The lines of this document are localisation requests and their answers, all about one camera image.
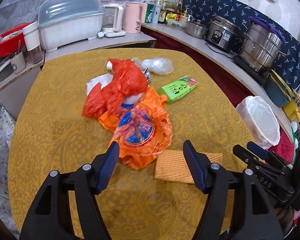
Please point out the green carton box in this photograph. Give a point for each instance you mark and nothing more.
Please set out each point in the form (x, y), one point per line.
(178, 88)

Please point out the clear plastic bag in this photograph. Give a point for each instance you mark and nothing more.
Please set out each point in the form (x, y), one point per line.
(159, 66)

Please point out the green tin can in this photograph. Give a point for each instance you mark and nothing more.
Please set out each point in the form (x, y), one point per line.
(149, 13)

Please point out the white bottle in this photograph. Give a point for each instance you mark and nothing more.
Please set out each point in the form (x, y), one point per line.
(156, 11)

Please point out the navy floral cloth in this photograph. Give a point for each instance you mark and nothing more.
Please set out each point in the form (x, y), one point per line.
(238, 13)

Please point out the purple cloth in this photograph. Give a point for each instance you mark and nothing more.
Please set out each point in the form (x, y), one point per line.
(267, 26)

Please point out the small steel pot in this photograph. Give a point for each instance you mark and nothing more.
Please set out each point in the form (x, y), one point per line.
(196, 29)

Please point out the orange printed plastic bag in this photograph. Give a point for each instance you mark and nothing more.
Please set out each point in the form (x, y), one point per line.
(142, 130)

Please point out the dark soy sauce bottle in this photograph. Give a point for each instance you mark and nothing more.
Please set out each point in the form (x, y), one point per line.
(162, 13)

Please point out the yellow saucepan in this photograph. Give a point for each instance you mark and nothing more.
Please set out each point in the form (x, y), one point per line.
(292, 108)

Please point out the red plastic basin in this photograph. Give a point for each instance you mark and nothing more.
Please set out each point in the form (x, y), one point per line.
(11, 45)

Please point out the silver rice cooker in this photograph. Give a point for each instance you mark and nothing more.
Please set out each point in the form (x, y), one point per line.
(222, 33)

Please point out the dish rack with blue lid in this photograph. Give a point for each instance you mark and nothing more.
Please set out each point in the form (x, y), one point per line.
(61, 22)

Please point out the pink electric kettle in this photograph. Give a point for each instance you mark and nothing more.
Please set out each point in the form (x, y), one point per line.
(135, 14)

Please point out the red plastic bag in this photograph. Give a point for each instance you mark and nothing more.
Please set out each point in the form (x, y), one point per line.
(128, 80)

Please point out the black induction cooktop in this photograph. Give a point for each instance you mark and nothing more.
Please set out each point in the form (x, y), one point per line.
(260, 79)

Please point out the blue yellow stacked basins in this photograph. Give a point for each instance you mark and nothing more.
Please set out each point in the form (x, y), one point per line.
(277, 90)

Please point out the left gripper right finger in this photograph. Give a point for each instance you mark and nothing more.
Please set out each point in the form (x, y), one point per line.
(253, 216)

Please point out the dark green foil wrapper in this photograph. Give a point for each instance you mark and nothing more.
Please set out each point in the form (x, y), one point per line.
(147, 75)

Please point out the white lined trash bin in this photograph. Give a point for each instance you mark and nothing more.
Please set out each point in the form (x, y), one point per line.
(260, 120)

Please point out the white lidded canister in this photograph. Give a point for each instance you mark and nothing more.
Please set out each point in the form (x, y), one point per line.
(32, 42)

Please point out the white crumpled paper scrap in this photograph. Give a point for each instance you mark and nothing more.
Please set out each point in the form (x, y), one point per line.
(104, 80)

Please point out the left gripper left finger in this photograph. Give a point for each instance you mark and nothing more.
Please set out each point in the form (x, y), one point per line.
(49, 215)

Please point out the red cloth skirt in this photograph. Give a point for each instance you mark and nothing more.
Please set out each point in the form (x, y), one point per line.
(232, 88)

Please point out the yellow paisley tablecloth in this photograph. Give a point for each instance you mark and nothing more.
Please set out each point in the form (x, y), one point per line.
(51, 134)

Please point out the large steel steamer pot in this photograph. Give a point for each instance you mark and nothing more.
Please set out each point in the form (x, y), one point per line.
(260, 48)

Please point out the orange foam net sleeve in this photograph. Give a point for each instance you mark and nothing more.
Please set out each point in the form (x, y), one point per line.
(171, 166)

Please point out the white glass electric kettle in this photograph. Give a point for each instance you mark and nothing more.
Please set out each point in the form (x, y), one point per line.
(112, 21)

